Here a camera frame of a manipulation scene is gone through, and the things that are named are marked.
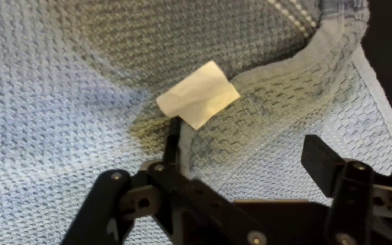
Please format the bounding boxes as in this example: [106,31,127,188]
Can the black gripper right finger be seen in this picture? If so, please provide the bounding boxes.
[300,133,392,245]

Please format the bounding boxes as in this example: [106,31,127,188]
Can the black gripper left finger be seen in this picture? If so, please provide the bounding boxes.
[58,116,270,245]

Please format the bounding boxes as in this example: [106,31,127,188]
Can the light blue towel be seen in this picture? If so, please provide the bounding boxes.
[0,0,392,245]

